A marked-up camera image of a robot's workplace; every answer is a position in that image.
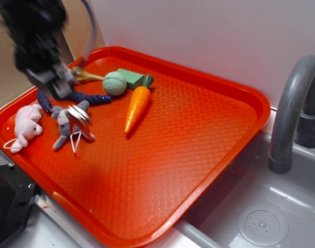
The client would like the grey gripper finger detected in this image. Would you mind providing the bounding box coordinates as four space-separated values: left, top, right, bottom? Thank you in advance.
27 69 60 100
53 64 78 99

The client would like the pink plush pig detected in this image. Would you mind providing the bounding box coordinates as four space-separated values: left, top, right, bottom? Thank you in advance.
3 103 43 153

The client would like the grey toy sink basin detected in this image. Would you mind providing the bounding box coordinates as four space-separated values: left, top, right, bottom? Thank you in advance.
174 130 315 248

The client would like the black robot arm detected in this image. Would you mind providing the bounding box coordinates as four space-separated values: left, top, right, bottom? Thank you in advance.
0 1 75 101

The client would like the orange toy carrot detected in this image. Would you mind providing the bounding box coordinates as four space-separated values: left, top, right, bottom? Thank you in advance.
124 75 154 134

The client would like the grey toy faucet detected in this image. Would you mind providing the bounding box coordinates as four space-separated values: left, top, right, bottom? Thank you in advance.
268 55 315 174

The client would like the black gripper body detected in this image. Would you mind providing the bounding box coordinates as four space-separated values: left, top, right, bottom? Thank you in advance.
14 33 66 75

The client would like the blue rope toy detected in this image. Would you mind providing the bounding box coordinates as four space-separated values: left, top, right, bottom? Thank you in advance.
36 90 112 114

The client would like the grey plush mouse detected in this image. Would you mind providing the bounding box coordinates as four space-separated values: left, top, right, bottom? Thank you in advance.
52 100 89 153

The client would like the green golf ball toy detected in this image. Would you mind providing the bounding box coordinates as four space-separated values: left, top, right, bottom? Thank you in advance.
103 71 127 96

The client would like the green rectangular block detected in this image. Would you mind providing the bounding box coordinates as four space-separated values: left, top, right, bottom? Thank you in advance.
117 69 144 90

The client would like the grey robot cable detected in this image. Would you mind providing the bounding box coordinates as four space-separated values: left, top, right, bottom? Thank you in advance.
78 0 98 68

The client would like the silver key bunch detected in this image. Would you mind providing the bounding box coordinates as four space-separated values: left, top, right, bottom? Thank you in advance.
66 105 95 142

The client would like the orange plastic tray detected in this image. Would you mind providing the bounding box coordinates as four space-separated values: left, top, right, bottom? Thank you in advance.
6 46 270 247

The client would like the tan conch shell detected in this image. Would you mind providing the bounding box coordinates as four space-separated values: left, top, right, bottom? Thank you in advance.
68 66 104 83

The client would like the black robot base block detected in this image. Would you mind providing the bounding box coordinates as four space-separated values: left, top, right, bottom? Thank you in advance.
0 164 38 247

